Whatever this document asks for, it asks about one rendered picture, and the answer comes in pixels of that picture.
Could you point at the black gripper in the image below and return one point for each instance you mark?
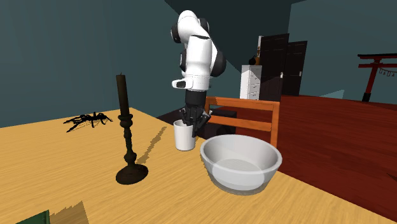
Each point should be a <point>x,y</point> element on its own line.
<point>195,100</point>

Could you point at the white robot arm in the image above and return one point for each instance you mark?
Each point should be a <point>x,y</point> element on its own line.
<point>200,59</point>

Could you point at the white cup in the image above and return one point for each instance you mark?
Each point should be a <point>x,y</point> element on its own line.
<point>183,139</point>

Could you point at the wooden chair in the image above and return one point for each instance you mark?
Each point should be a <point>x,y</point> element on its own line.
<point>248,124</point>

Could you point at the white chest of drawers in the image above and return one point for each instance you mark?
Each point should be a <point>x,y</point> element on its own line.
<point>249,82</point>

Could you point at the large white bowl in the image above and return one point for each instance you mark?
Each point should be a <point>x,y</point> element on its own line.
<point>240,169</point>

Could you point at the dark candle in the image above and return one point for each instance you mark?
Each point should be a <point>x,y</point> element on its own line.
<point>122,94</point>

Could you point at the dark turned candlestick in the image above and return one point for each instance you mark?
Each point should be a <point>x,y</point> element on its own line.
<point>131,172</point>

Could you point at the dark door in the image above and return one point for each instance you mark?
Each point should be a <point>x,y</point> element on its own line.
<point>273,66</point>
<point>294,68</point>

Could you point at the black spider figure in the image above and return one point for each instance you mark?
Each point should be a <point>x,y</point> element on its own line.
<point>90,118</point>

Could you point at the red gate figure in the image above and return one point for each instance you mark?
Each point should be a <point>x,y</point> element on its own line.
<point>372,73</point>

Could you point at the green flat thing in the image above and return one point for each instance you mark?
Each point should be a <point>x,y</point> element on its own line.
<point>35,218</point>

